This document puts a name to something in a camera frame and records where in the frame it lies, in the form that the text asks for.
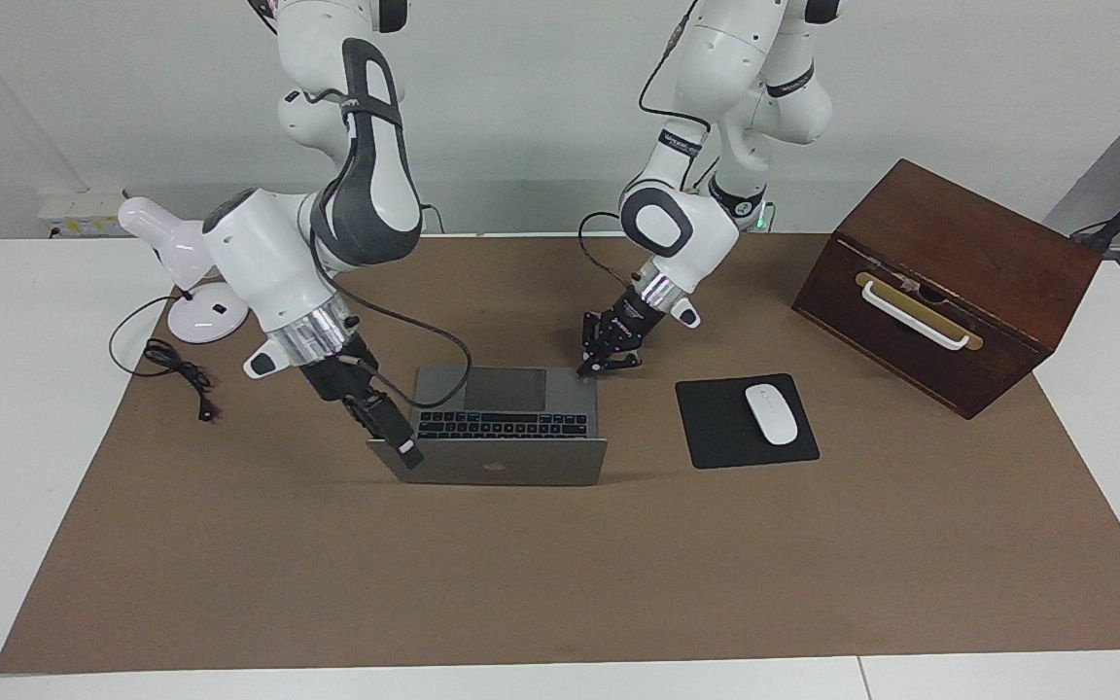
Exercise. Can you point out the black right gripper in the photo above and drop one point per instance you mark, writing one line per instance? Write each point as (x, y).
(351, 374)

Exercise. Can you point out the white power strip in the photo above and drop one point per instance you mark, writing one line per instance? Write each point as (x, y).
(74, 219)

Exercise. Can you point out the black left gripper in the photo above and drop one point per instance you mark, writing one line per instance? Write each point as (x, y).
(623, 326)

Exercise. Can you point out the white desk lamp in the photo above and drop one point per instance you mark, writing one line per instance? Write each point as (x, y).
(205, 316)

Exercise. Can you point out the white computer mouse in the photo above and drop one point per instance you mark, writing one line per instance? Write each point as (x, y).
(772, 415)

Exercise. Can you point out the brown table mat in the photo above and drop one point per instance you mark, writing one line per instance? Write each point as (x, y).
(560, 583)

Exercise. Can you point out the black mouse pad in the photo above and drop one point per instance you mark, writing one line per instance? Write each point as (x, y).
(716, 428)

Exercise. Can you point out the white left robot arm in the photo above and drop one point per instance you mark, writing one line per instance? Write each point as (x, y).
(706, 243)

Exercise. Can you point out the dark wooden box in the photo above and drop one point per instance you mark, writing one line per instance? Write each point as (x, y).
(1007, 253)

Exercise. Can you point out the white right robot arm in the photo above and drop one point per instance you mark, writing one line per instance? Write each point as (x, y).
(259, 262)

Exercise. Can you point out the silver apple laptop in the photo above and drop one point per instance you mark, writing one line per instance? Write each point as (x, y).
(521, 462)

